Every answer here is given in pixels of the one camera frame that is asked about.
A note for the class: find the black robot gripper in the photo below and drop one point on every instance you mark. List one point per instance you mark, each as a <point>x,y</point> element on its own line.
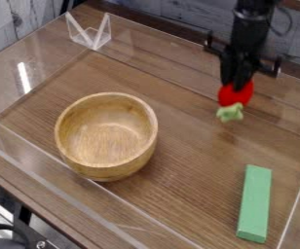
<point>241,60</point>

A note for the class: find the red plush strawberry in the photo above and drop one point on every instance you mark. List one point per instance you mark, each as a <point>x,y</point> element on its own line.
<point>233,100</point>

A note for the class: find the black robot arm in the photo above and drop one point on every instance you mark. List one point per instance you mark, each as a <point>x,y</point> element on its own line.
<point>252,22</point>

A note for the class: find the wooden bowl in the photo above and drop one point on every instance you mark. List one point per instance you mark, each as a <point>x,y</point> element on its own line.
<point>106,135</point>

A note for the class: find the green rectangular block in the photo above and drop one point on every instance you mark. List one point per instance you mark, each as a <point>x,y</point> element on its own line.
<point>254,208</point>

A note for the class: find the clear acrylic enclosure wall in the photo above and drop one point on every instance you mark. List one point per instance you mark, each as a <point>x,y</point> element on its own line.
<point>180,203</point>

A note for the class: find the clear acrylic corner bracket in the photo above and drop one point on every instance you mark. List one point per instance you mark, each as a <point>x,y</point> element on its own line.
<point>90,37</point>

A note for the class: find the black table leg bracket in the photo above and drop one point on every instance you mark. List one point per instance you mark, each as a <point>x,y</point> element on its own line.
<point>37,229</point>

